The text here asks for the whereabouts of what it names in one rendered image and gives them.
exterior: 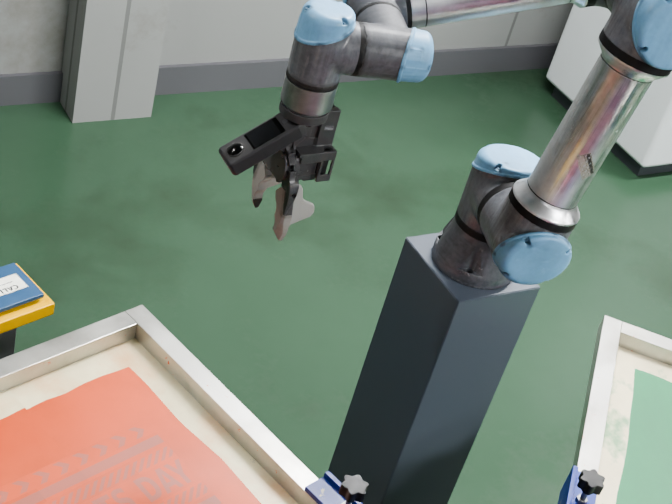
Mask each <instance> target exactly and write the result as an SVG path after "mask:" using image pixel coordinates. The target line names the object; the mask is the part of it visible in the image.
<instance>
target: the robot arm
mask: <svg viewBox="0 0 672 504"><path fill-rule="evenodd" d="M342 1H343V2H337V1H335V0H309V1H308V2H306V3H305V4H304V6H303V8H302V11H301V13H300V16H299V19H298V22H297V26H296V27H295V30H294V40H293V44H292V48H291V53H290V57H289V61H288V66H287V70H286V74H285V79H284V83H283V87H282V91H281V96H280V97H281V100H280V104H279V111H280V113H278V114H277V115H275V116H273V117H272V118H270V119H268V120H266V121H265V122H263V123H261V124H259V125H258V126H256V127H254V128H253V129H251V130H249V131H247V132H246V133H244V134H242V135H240V136H239V137H237V138H235V139H234V140H232V141H230V142H228V143H227V144H225V145H223V146H221V147H220V148H219V154H220V155H221V157H222V159H223V161H224V162H225V164H226V165H227V167H228V168H229V170H230V171H231V173H232V174H233V175H239V174H240V173H242V172H244V171H246V170H247V169H249V168H251V167H252V166H254V168H253V174H254V175H253V179H252V202H253V204H254V206H255V208H257V207H259V205H260V203H261V201H262V198H263V193H264V191H265V190H266V189H267V188H269V187H272V186H275V185H278V184H281V183H282V184H281V186H282V187H280V188H278V189H277V190H276V194H275V199H276V211H275V214H274V217H275V222H274V226H273V231H274V233H275V235H276V237H277V239H278V240H279V241H281V240H283V239H284V237H285V235H286V234H287V231H288V228H289V226H290V225H291V224H293V223H296V222H298V221H301V220H303V219H306V218H308V217H310V216H311V215H312V214H313V213H314V204H313V203H311V202H309V201H306V200H304V199H303V188H302V186H301V185H300V184H299V181H298V180H303V181H306V180H315V181H316V182H320V181H329V180H330V176H331V172H332V169H333V165H334V162H335V158H336V154H337V151H336V150H335V148H334V147H333V146H332V143H333V139H334V135H335V132H336V128H337V124H338V121H339V117H340V113H341V110H340V109H339V108H338V107H336V106H335V105H334V99H335V95H336V92H337V88H338V84H339V80H340V76H341V75H350V76H357V77H365V78H374V79H383V80H391V81H396V82H397V83H399V82H415V83H418V82H421V81H423V80H424V79H425V78H426V77H427V75H428V73H429V71H430V69H431V65H432V61H433V54H434V44H433V39H432V36H431V34H430V33H429V32H428V31H425V30H420V29H417V28H421V27H427V26H433V25H439V24H445V23H451V22H457V21H463V20H470V19H476V18H482V17H488V16H494V15H500V14H506V13H512V12H518V11H524V10H530V9H536V8H543V7H549V6H555V5H561V4H567V3H573V4H575V5H576V6H577V7H579V8H584V7H590V6H599V7H604V8H607V9H608V10H609V11H610V13H611V15H610V17H609V19H608V20H607V22H606V24H605V26H604V27H603V29H602V31H601V33H600V34H599V37H598V41H599V45H600V48H601V54H600V56H599V57H598V59H597V61H596V63H595V64H594V66H593V68H592V70H591V71H590V73H589V75H588V76H587V78H586V80H585V82H584V83H583V85H582V87H581V89H580V90H579V92H578V94H577V95H576V97H575V99H574V101H573V102H572V104H571V106H570V108H569V109H568V111H567V113H566V115H565V116H564V118H563V120H562V121H561V123H560V125H559V127H558V128H557V130H556V132H555V134H554V135H553V137H552V139H551V140H550V142H549V144H548V146H547V147H546V149H545V151H544V153H543V154H542V156H541V158H539V157H537V156H536V155H535V154H533V153H531V152H529V151H527V150H525V149H522V148H520V147H516V146H513V145H507V144H490V145H487V146H485V147H483V148H481V149H480V150H479V151H478V153H477V156H476V158H475V161H473V162H472V168H471V171H470V174H469V177H468V180H467V182H466V185H465V188H464V191H463V193H462V196H461V199H460V202H459V205H458V207H457V210H456V213H455V215H454V217H453V218H452V219H451V220H450V221H449V222H448V224H447V225H446V226H445V227H444V228H443V230H442V231H441V232H440V233H439V234H438V235H437V237H436V239H435V242H434V245H433V248H432V257H433V260H434V262H435V264H436V265H437V267H438V268H439V269H440V270H441V271H442V272H443V273H444V274H445V275H447V276H448V277H449V278H451V279H453V280H454V281H456V282H458V283H460V284H463V285H465V286H468V287H472V288H476V289H483V290H493V289H499V288H502V287H504V286H506V285H508V284H509V283H510V282H511V281H512V282H514V283H517V284H523V285H533V284H539V283H542V282H544V281H549V280H551V279H553V278H555V277H556V276H558V275H559V274H561V273H562V272H563V271H564V270H565V269H566V267H567V266H568V265H569V263H570V260H571V257H572V251H571V244H570V242H569V241H568V237H569V236H570V234H571V233H572V231H573V229H574V228H575V226H576V224H577V223H578V221H579V219H580V212H579V209H578V206H577V204H578V203H579V201H580V199H581V198H582V196H583V195H584V193H585V191H586V190H587V188H588V186H589V185H590V183H591V181H592V180H593V178H594V177H595V175H596V173H597V172H598V170H599V168H600V167H601V165H602V164H603V162H604V160H605V159H606V157H607V155H608V154H609V152H610V150H611V149H612V147H613V146H614V144H615V142H616V141H617V139H618V137H619V136H620V134H621V133H622V131H623V129H624V128H625V126H626V124H627V123H628V121H629V119H630V118H631V116H632V115H633V113H634V111H635V110H636V108H637V106H638V105H639V103H640V102H641V100H642V98H643V97H644V95H645V93H646V92H647V90H648V88H649V87H650V85H651V84H652V82H653V81H654V80H657V79H661V78H666V77H668V76H669V74H670V73H671V71H672V0H342ZM329 160H332V161H331V164H330V168H329V171H328V173H327V174H325V173H326V169H327V165H328V162H329ZM315 178H316V179H315Z"/></svg>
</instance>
